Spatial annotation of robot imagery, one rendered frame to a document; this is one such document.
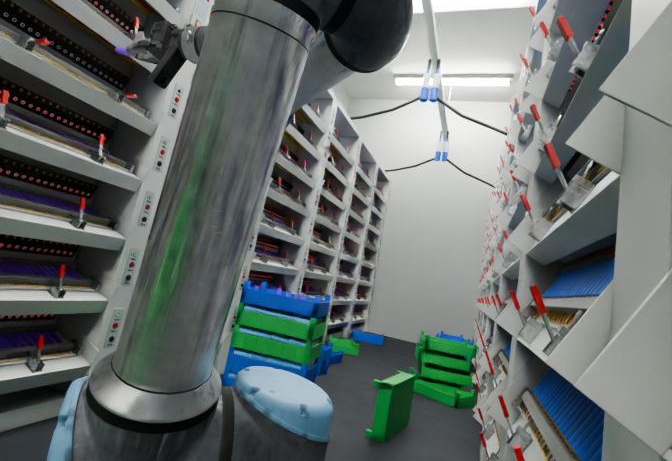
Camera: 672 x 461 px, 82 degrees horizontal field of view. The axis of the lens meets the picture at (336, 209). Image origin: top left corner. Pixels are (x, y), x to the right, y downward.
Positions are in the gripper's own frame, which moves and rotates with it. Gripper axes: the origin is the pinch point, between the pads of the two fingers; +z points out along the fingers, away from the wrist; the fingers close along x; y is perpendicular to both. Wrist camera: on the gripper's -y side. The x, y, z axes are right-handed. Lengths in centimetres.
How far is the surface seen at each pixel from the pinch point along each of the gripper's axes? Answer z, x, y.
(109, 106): 12.9, -7.3, -12.1
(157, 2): 13.3, -12.6, 27.8
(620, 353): -104, 43, -50
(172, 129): 12.6, -32.0, -8.6
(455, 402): -92, -162, -101
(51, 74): 12.6, 10.4, -12.0
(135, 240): 12, -29, -50
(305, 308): -39, -63, -62
